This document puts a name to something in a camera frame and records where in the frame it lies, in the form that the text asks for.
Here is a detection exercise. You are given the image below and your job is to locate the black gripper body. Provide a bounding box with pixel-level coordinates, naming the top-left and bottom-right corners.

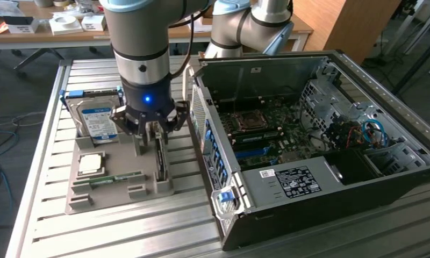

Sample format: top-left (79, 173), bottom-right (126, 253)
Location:
top-left (120, 77), bottom-right (175, 115)

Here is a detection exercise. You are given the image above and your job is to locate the green graphics card with fan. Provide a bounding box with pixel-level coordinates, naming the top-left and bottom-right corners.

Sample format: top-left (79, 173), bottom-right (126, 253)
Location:
top-left (147, 122), bottom-right (170, 183)

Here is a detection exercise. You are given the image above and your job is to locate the hard disk in blue carrier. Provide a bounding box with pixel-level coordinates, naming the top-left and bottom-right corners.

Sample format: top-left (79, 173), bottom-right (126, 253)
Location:
top-left (59, 86), bottom-right (126, 147)

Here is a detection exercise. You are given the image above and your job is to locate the beige parts rack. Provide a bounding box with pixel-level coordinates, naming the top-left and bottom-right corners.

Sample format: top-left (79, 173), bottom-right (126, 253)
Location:
top-left (63, 130), bottom-right (175, 216)

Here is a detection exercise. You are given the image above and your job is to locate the silver CPU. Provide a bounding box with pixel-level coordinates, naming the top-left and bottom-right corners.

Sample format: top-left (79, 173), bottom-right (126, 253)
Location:
top-left (77, 154), bottom-right (104, 175)

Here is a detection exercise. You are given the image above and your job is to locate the CPU socket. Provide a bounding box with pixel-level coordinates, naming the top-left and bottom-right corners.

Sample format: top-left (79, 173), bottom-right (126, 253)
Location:
top-left (231, 110), bottom-right (270, 132)

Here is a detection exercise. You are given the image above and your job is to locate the green RAM stick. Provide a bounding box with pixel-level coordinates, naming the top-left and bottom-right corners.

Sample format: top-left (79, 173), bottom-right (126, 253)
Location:
top-left (73, 171), bottom-right (144, 188)

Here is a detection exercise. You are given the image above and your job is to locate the black RAM stick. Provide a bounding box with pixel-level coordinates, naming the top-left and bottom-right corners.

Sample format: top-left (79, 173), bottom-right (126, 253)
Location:
top-left (234, 130), bottom-right (283, 143)

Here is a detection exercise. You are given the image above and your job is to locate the blue expansion slot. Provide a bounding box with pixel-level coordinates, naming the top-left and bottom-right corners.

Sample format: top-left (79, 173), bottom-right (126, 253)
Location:
top-left (234, 146), bottom-right (274, 160)

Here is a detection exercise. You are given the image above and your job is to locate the small white labelled box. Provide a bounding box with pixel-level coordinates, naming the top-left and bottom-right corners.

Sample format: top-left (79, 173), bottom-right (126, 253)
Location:
top-left (79, 15), bottom-right (106, 32)

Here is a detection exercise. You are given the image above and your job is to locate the white paper booklet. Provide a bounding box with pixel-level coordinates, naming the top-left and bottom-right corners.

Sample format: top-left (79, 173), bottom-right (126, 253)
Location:
top-left (191, 16), bottom-right (212, 33)

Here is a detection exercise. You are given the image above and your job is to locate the green motherboard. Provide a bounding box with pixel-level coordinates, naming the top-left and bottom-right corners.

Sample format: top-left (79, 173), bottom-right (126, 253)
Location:
top-left (216, 95), bottom-right (332, 171)

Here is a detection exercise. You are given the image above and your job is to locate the wooden desk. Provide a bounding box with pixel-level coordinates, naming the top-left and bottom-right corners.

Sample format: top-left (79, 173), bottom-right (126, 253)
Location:
top-left (0, 0), bottom-right (314, 59)

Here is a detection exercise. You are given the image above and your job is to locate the blue case latch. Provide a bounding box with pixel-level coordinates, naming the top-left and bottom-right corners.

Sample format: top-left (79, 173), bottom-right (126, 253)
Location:
top-left (216, 189), bottom-right (234, 203)

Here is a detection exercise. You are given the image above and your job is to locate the white box with round hole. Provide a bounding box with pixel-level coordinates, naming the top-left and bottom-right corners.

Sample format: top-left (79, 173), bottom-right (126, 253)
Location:
top-left (49, 15), bottom-right (83, 36)

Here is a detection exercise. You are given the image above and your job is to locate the grey power supply unit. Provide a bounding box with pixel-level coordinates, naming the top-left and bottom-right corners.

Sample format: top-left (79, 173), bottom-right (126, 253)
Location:
top-left (239, 157), bottom-right (344, 210)

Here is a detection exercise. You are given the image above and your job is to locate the black and white box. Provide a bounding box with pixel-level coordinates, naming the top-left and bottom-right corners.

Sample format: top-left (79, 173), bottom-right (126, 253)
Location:
top-left (1, 16), bottom-right (39, 34)

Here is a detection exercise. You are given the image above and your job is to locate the black grey PC case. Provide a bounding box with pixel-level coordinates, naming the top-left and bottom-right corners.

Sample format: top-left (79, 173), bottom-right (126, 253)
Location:
top-left (182, 49), bottom-right (430, 252)

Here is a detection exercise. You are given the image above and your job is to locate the wooden cabinet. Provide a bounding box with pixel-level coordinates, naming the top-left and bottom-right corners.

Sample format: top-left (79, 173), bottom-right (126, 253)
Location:
top-left (291, 0), bottom-right (404, 65)

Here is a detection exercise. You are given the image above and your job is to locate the grey disk bay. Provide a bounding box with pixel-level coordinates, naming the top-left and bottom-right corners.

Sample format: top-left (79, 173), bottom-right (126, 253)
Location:
top-left (363, 142), bottom-right (427, 177)

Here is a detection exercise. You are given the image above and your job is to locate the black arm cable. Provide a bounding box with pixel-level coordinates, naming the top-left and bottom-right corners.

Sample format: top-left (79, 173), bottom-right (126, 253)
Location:
top-left (166, 0), bottom-right (203, 80)

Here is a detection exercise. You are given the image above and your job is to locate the grey floor cable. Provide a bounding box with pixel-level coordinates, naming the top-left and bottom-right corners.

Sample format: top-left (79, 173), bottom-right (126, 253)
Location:
top-left (0, 111), bottom-right (45, 130)

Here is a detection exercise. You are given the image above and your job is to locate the blue floor cable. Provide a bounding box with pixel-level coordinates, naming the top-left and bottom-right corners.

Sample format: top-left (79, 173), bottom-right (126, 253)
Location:
top-left (0, 128), bottom-right (15, 210)

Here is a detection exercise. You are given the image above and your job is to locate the red wire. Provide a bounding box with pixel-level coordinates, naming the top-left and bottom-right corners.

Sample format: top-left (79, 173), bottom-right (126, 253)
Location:
top-left (347, 126), bottom-right (362, 147)

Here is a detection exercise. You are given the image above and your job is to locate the blue wire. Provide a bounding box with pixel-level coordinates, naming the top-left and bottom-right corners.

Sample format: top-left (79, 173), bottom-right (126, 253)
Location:
top-left (362, 119), bottom-right (390, 148)

